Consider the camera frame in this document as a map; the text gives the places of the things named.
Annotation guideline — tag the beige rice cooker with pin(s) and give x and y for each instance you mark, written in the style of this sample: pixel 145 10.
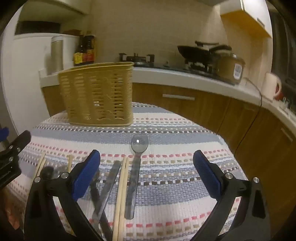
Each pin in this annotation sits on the beige rice cooker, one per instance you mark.
pixel 231 67

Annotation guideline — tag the white and yellow wall cabinet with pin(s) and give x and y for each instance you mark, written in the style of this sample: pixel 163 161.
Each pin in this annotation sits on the white and yellow wall cabinet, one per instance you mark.
pixel 252 16

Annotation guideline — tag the large dark sauce bottle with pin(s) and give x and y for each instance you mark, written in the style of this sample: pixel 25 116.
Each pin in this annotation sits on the large dark sauce bottle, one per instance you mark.
pixel 89 51

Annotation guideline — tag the white upper cabinet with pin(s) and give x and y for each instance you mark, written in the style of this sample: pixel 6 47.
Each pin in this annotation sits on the white upper cabinet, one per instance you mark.
pixel 53 10

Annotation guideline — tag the wooden chopstick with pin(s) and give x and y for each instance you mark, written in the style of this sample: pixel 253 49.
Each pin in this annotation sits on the wooden chopstick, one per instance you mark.
pixel 118 208
pixel 41 160
pixel 44 164
pixel 69 162
pixel 126 171

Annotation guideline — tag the white refrigerator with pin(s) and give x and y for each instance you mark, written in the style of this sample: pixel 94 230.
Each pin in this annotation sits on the white refrigerator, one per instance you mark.
pixel 30 69

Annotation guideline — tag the striped woven table mat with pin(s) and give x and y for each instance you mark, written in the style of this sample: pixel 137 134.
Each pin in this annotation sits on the striped woven table mat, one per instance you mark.
pixel 161 185

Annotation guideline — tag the brown box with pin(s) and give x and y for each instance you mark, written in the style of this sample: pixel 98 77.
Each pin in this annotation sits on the brown box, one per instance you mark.
pixel 72 32

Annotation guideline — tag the black gas stove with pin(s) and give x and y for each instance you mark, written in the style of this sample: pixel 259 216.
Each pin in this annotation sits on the black gas stove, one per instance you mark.
pixel 175 68

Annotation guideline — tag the black wok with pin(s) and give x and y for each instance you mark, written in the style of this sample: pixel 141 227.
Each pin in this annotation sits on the black wok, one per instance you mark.
pixel 196 54

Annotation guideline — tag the white kitchen countertop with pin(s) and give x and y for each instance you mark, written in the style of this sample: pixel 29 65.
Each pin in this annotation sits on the white kitchen countertop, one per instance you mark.
pixel 185 77

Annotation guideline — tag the yellow woven plastic basket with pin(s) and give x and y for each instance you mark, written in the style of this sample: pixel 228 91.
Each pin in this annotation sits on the yellow woven plastic basket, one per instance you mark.
pixel 97 97

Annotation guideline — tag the slim dark sauce bottle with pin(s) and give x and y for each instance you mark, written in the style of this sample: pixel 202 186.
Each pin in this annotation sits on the slim dark sauce bottle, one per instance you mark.
pixel 78 55

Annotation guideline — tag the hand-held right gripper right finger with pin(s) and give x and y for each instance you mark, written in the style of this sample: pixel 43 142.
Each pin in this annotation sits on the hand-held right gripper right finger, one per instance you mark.
pixel 206 176

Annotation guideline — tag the black pan lid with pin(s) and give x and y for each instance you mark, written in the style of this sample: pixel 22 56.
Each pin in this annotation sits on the black pan lid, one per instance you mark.
pixel 205 43

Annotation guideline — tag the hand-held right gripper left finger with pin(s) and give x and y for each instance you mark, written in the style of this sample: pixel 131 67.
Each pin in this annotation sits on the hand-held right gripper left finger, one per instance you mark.
pixel 86 176

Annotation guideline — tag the silver thermos bottle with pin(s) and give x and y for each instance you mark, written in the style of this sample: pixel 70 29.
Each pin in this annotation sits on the silver thermos bottle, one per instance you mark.
pixel 57 55

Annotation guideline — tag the white electric kettle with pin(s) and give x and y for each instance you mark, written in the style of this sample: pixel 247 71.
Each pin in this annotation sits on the white electric kettle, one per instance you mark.
pixel 270 85

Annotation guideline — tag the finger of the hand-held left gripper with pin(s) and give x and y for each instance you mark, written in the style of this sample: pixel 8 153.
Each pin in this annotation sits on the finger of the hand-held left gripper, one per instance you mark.
pixel 3 134
pixel 21 140

